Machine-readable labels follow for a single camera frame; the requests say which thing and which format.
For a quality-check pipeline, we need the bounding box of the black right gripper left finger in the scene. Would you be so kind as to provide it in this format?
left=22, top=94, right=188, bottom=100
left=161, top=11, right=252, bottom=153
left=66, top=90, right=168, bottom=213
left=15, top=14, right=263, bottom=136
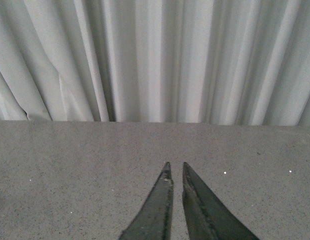
left=119, top=162, right=174, bottom=240

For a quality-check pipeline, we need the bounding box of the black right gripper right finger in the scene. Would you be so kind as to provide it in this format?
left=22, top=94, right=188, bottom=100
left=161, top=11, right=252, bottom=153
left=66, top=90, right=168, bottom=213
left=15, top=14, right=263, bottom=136
left=182, top=162, right=258, bottom=240

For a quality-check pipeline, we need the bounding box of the grey pleated curtain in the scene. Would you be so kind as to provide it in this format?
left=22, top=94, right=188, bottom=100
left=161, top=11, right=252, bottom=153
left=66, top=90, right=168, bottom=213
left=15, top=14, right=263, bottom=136
left=0, top=0, right=310, bottom=126

